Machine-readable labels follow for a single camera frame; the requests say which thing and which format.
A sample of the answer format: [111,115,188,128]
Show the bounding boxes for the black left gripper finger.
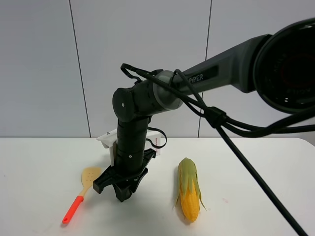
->
[128,183,138,197]

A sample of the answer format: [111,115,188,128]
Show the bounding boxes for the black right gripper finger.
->
[113,184,130,202]

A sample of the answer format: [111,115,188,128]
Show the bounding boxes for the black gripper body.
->
[93,148,156,194]

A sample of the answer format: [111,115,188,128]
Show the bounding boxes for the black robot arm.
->
[93,18,315,201]

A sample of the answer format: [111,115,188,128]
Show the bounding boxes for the white cardboard box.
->
[145,130,161,156]

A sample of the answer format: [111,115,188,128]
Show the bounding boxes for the corn cob with green husk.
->
[175,157,206,223]

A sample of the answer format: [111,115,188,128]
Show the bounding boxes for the yellow spatula with orange handle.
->
[62,167,101,225]

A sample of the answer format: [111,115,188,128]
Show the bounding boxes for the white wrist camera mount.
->
[97,129,117,167]

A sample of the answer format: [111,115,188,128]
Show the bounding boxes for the black cable bundle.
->
[120,63,315,236]

